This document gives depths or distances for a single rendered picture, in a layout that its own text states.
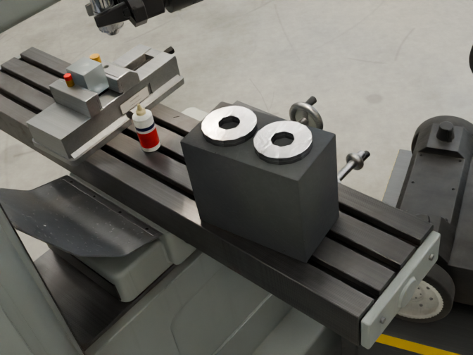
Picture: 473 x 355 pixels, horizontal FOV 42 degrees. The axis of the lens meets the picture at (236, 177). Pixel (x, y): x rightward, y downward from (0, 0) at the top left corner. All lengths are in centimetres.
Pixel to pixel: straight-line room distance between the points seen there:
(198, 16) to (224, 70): 64
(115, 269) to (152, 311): 15
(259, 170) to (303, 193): 7
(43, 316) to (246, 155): 42
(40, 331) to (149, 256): 29
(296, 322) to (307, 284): 84
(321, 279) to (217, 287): 53
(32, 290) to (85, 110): 44
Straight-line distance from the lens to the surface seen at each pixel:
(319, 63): 319
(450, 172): 169
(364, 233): 107
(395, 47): 329
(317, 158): 93
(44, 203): 134
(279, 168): 91
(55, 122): 135
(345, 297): 98
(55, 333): 111
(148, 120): 125
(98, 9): 115
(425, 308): 157
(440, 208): 159
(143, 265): 126
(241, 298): 161
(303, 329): 183
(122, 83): 136
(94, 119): 133
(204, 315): 151
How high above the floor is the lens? 172
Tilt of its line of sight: 42 degrees down
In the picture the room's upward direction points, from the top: 11 degrees counter-clockwise
